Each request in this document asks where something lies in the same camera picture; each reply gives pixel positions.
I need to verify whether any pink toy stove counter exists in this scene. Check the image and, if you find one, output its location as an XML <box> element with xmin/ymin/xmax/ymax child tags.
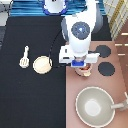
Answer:
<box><xmin>66</xmin><ymin>41</ymin><xmax>126</xmax><ymax>128</ymax></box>

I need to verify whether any cream round plate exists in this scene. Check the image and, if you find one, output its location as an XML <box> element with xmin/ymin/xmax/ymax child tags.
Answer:
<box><xmin>33</xmin><ymin>56</ymin><xmax>52</xmax><ymax>74</ymax></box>

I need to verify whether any pink toy pot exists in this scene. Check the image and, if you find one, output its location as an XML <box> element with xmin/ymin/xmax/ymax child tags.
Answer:
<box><xmin>75</xmin><ymin>64</ymin><xmax>92</xmax><ymax>77</ymax></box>

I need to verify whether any grey sink bowl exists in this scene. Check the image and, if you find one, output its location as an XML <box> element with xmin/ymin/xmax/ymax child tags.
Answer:
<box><xmin>75</xmin><ymin>87</ymin><xmax>115</xmax><ymax>128</ymax></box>

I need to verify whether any dark round burner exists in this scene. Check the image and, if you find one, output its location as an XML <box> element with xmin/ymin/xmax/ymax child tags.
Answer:
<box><xmin>96</xmin><ymin>45</ymin><xmax>111</xmax><ymax>58</ymax></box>
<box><xmin>98</xmin><ymin>62</ymin><xmax>115</xmax><ymax>76</ymax></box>

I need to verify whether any dark round burner front right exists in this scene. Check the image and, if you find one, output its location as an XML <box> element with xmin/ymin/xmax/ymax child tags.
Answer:
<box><xmin>98</xmin><ymin>62</ymin><xmax>115</xmax><ymax>76</ymax></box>

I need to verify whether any dark round burner back right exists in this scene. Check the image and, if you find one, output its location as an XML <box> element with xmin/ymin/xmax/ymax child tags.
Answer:
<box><xmin>96</xmin><ymin>45</ymin><xmax>111</xmax><ymax>58</ymax></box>

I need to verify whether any grey sink faucet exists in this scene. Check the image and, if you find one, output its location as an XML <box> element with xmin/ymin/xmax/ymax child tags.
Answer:
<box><xmin>111</xmin><ymin>92</ymin><xmax>128</xmax><ymax>111</ymax></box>

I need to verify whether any robot base blue white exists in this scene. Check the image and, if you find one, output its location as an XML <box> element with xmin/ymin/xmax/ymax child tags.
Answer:
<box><xmin>42</xmin><ymin>0</ymin><xmax>68</xmax><ymax>15</ymax></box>

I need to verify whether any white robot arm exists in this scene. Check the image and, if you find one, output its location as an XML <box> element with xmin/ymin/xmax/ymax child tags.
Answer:
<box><xmin>59</xmin><ymin>0</ymin><xmax>99</xmax><ymax>68</ymax></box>

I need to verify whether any white gripper blue base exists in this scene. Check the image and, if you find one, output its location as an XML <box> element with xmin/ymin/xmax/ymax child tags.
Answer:
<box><xmin>59</xmin><ymin>45</ymin><xmax>99</xmax><ymax>68</ymax></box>

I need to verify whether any wooden shelf unit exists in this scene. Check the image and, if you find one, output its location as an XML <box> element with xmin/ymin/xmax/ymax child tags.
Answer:
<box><xmin>103</xmin><ymin>0</ymin><xmax>128</xmax><ymax>40</ymax></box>

